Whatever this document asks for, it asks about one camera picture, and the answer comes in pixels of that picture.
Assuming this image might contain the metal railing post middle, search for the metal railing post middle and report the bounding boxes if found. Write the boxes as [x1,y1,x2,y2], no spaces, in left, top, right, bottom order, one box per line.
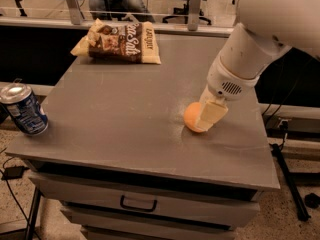
[187,0,201,31]

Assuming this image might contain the seated person legs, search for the seated person legs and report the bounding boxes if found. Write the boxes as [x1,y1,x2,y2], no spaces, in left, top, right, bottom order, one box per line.
[89,0,155,23]

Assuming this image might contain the brown chip bag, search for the brown chip bag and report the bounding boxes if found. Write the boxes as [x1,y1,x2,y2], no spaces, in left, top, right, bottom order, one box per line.
[71,19,161,64]

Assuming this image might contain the orange fruit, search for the orange fruit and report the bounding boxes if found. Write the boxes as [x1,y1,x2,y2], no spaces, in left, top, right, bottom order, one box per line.
[183,102,204,133]

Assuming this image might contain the metal railing post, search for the metal railing post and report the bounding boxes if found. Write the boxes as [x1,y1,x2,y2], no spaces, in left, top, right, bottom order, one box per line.
[66,0,84,25]
[187,0,201,31]

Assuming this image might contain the grey drawer cabinet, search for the grey drawer cabinet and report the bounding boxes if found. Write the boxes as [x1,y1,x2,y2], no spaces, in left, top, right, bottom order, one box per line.
[7,35,279,240]

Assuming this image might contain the black drawer handle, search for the black drawer handle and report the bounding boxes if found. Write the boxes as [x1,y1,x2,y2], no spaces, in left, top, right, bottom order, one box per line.
[120,195,158,213]

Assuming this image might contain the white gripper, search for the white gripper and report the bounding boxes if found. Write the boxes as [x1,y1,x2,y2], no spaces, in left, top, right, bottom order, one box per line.
[195,56,259,132]

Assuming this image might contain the black stand leg left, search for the black stand leg left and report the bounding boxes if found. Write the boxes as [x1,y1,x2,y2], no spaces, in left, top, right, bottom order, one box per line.
[24,188,41,240]

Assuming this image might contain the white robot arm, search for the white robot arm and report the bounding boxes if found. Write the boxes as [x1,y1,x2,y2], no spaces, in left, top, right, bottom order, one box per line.
[185,0,320,132]

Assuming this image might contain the metal railing post left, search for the metal railing post left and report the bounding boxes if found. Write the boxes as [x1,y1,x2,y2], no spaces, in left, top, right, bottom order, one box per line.
[66,0,84,25]

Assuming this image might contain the blue soda can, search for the blue soda can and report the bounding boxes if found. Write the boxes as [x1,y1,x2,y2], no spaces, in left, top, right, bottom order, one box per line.
[0,83,48,135]

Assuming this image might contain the black floor cable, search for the black floor cable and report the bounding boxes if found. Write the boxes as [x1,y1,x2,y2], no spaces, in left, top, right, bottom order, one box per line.
[0,147,34,232]

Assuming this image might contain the black tripod leg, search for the black tripod leg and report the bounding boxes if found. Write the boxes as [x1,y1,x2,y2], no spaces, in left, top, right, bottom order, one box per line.
[271,144,311,222]

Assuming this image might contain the black power adapter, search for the black power adapter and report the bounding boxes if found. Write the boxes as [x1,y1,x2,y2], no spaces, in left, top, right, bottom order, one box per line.
[2,166,25,180]

